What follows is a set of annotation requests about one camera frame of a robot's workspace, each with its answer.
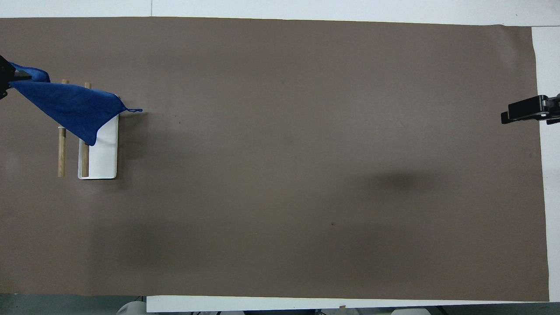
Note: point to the blue towel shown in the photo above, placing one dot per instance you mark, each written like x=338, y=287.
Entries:
x=65, y=103

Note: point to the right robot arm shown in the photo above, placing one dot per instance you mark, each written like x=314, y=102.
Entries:
x=411, y=312

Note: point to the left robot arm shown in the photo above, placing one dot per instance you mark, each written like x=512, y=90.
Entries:
x=131, y=309

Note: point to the white rack with wooden bars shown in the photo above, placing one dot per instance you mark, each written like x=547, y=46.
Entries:
x=105, y=153

